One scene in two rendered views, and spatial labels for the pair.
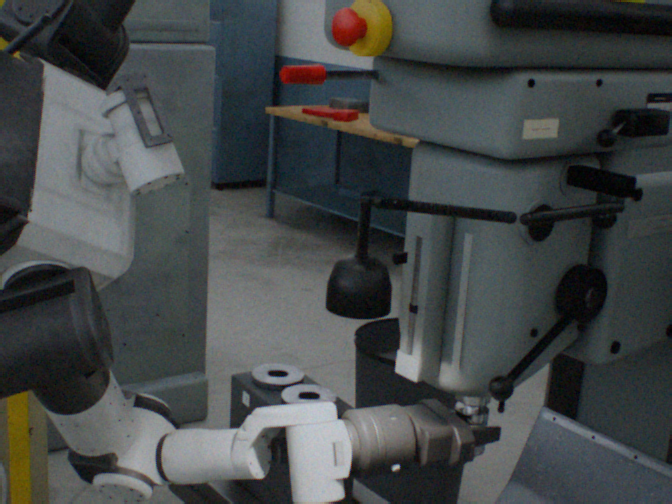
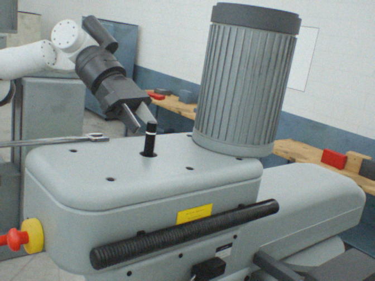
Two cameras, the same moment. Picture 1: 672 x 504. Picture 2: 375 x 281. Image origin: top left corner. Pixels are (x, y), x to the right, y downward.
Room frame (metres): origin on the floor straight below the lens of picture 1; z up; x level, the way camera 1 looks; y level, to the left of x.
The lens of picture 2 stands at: (0.42, -0.23, 2.15)
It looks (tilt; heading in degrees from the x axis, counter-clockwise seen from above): 16 degrees down; 357
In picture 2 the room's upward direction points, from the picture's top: 9 degrees clockwise
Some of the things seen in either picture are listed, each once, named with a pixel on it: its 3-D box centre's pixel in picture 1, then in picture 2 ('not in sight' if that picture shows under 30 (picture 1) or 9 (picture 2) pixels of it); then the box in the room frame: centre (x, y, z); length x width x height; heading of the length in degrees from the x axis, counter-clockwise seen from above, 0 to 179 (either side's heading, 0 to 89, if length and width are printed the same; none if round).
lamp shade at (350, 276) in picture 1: (360, 281); not in sight; (1.00, -0.03, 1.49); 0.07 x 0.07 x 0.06
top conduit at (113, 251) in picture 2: (633, 18); (200, 226); (1.09, -0.31, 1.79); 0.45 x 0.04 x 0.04; 130
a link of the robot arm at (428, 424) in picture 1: (410, 437); not in sight; (1.14, -0.11, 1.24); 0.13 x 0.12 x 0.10; 26
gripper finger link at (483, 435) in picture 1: (481, 437); not in sight; (1.15, -0.21, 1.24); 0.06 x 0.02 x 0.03; 116
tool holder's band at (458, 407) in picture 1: (471, 410); not in sight; (1.18, -0.19, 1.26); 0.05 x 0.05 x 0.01
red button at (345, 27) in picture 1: (350, 27); (18, 238); (1.02, 0.00, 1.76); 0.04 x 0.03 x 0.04; 40
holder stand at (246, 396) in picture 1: (290, 438); not in sight; (1.47, 0.06, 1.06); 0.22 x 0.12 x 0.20; 34
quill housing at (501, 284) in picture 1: (491, 263); not in sight; (1.18, -0.20, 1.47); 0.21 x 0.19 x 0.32; 40
